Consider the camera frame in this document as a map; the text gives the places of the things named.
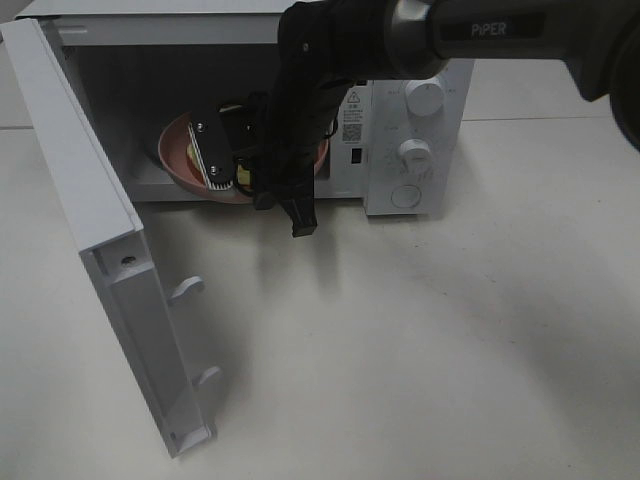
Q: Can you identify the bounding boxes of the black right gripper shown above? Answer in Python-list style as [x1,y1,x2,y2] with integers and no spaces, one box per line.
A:
[234,65,345,237]

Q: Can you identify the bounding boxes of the round white door button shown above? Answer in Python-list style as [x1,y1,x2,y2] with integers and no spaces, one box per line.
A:
[391,185,422,209]

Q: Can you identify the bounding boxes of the pink round plate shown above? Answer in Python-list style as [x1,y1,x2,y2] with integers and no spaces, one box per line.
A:
[157,112,330,205]

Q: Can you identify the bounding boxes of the white dial knob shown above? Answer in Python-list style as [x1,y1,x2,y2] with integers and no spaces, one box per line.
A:
[398,139,432,175]
[405,77,445,117]

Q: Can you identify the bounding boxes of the white microwave door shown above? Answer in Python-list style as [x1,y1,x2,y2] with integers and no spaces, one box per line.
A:
[1,19,220,457]

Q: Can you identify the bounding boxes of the bread and lettuce sandwich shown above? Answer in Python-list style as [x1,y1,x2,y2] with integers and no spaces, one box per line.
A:
[186,143,254,197]

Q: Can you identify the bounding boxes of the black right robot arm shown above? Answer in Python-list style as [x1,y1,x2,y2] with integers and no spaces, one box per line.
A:
[243,0,639,237]

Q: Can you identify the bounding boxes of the white warning label sticker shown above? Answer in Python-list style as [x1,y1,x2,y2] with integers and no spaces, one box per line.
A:
[339,89,365,144]

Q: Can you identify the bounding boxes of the white microwave oven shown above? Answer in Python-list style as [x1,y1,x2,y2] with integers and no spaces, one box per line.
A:
[2,1,473,217]

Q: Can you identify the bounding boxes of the white rear table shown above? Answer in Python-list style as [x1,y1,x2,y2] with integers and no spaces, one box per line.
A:
[463,59,611,121]

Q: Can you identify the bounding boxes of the black camera cable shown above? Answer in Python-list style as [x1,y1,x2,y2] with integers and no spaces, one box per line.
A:
[214,89,274,199]

